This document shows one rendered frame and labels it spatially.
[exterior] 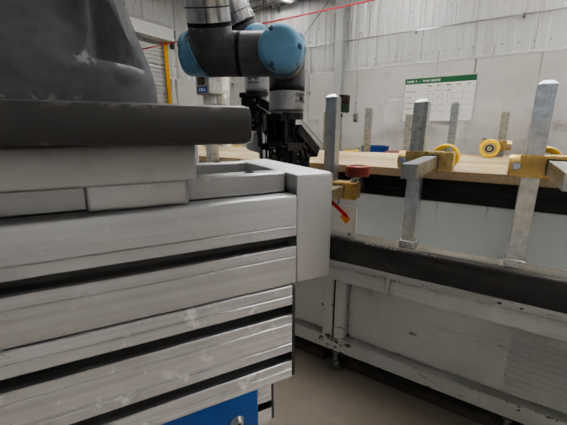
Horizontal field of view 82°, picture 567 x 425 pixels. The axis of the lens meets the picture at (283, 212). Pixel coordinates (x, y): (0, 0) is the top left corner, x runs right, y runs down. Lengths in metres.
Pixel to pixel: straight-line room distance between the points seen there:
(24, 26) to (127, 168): 0.08
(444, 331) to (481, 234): 0.39
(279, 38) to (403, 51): 8.00
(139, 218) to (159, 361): 0.10
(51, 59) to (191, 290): 0.15
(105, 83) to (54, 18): 0.04
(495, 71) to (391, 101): 2.07
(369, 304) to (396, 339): 0.16
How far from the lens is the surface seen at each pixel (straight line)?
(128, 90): 0.23
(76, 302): 0.24
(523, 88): 8.15
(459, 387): 1.44
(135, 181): 0.22
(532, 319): 1.06
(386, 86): 8.54
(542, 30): 8.30
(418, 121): 0.94
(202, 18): 0.63
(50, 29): 0.22
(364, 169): 1.11
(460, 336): 1.37
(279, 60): 0.59
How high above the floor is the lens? 1.03
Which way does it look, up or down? 14 degrees down
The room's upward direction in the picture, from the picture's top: straight up
